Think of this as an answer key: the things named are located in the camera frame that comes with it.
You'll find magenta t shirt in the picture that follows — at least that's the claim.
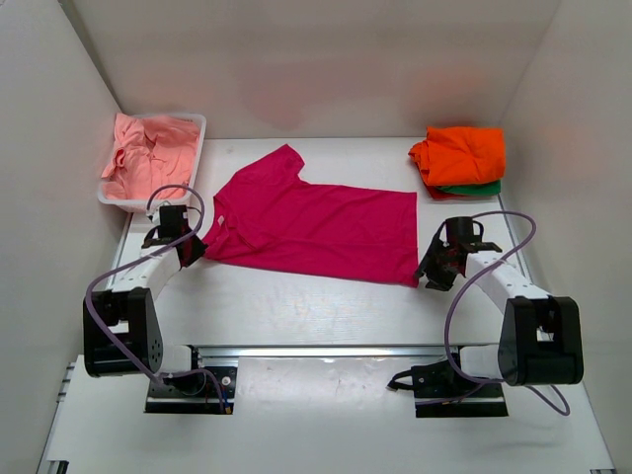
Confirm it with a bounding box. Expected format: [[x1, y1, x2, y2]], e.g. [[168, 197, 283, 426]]
[[202, 145, 419, 287]]

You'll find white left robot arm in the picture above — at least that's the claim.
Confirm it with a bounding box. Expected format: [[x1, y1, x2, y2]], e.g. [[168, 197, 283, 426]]
[[83, 204, 206, 378]]

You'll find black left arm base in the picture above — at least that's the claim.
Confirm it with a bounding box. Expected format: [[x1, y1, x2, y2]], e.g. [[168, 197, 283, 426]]
[[144, 346, 238, 416]]

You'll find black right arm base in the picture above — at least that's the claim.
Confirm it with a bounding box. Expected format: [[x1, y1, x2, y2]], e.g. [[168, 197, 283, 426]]
[[386, 346, 509, 419]]

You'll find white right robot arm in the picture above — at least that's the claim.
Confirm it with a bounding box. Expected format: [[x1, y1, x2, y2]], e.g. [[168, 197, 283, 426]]
[[415, 215, 584, 396]]

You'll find red folded t shirt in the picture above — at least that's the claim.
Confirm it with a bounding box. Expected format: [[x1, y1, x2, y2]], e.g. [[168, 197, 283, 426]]
[[426, 186, 458, 200]]

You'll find green folded t shirt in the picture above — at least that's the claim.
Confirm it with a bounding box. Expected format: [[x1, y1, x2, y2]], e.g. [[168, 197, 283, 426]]
[[437, 180, 502, 197]]

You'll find pink t shirt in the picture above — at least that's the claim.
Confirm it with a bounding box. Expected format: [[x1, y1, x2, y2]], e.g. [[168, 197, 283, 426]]
[[100, 113, 204, 202]]

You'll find orange folded t shirt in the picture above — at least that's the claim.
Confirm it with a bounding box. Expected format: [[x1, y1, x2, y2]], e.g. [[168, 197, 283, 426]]
[[408, 126, 506, 187]]

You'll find white plastic basket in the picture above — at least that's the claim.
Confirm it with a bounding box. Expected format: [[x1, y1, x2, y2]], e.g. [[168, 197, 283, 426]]
[[96, 113, 207, 214]]

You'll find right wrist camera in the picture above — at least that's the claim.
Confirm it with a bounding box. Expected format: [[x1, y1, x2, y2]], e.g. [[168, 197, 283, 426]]
[[445, 216, 502, 254]]

